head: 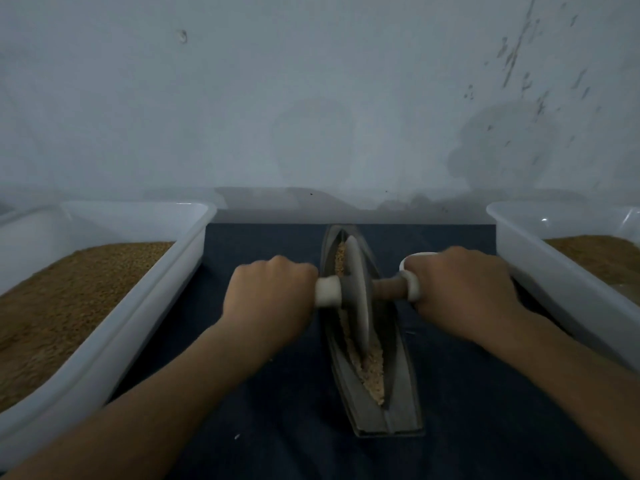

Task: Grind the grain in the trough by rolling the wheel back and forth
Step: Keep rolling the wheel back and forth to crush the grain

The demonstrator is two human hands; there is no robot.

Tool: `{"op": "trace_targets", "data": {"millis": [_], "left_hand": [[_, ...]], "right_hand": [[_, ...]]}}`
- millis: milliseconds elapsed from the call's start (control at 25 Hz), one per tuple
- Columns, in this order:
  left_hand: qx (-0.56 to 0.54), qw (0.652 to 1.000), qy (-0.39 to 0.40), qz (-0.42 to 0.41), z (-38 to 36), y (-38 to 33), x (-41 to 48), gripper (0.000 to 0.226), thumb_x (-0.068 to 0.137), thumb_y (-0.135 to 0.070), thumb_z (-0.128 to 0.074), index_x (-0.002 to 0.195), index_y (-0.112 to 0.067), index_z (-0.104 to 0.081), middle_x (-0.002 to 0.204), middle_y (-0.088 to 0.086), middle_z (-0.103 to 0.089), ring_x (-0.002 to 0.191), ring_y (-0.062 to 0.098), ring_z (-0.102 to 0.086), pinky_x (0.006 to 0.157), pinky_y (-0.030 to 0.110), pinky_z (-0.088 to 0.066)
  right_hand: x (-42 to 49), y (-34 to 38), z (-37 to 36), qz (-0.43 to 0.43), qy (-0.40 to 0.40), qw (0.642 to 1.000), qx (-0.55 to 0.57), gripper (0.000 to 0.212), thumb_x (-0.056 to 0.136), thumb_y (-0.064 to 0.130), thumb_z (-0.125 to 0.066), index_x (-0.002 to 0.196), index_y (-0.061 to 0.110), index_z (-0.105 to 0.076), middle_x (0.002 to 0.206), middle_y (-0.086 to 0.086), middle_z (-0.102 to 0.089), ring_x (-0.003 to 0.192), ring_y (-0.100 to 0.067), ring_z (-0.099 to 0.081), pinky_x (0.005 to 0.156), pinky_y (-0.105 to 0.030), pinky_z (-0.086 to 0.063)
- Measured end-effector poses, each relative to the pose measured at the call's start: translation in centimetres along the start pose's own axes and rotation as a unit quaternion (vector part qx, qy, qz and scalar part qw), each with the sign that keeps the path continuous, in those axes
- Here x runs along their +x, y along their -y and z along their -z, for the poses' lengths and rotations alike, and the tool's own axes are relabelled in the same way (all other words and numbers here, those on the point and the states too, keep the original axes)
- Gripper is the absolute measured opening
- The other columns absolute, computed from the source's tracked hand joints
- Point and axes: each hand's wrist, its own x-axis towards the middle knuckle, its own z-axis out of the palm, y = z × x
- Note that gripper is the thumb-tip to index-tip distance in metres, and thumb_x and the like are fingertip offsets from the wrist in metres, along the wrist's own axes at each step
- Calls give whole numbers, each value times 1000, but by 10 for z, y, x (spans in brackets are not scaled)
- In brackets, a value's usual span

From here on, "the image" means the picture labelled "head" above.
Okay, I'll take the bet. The person's left hand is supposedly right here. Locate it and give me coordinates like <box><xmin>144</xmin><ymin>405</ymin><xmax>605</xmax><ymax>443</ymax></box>
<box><xmin>220</xmin><ymin>255</ymin><xmax>320</xmax><ymax>351</ymax></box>

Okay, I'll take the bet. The person's right hand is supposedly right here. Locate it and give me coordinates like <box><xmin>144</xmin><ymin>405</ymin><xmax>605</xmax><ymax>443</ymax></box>
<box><xmin>404</xmin><ymin>245</ymin><xmax>531</xmax><ymax>354</ymax></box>

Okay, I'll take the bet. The white plastic tray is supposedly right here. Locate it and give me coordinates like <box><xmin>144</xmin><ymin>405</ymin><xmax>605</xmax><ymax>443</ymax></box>
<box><xmin>486</xmin><ymin>201</ymin><xmax>640</xmax><ymax>371</ymax></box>
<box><xmin>0</xmin><ymin>201</ymin><xmax>218</xmax><ymax>471</ymax></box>

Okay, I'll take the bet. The metal grinding wheel with handles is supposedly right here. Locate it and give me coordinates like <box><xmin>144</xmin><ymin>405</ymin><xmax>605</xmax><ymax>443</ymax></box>
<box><xmin>315</xmin><ymin>235</ymin><xmax>422</xmax><ymax>358</ymax></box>

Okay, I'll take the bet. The small ground grain portion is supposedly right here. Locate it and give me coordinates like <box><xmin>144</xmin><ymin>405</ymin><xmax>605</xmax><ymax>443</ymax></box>
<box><xmin>334</xmin><ymin>241</ymin><xmax>386</xmax><ymax>406</ymax></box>

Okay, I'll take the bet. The boat-shaped metal grinding trough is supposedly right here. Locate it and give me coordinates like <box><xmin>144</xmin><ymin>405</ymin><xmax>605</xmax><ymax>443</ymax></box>
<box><xmin>320</xmin><ymin>225</ymin><xmax>425</xmax><ymax>439</ymax></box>

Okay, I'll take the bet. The person's right forearm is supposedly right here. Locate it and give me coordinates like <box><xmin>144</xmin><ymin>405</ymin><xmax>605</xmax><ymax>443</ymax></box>
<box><xmin>490</xmin><ymin>313</ymin><xmax>640</xmax><ymax>480</ymax></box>

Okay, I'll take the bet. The person's left forearm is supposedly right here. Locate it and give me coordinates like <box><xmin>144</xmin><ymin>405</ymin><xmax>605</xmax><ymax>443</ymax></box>
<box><xmin>5</xmin><ymin>315</ymin><xmax>266</xmax><ymax>480</ymax></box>

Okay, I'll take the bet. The white round plate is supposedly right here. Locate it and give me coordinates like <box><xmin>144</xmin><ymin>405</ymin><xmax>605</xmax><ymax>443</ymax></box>
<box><xmin>399</xmin><ymin>251</ymin><xmax>439</xmax><ymax>274</ymax></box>

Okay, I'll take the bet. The dark blue tablecloth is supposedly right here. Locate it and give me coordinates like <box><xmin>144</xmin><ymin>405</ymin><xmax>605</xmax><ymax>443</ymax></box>
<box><xmin>110</xmin><ymin>223</ymin><xmax>631</xmax><ymax>480</ymax></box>

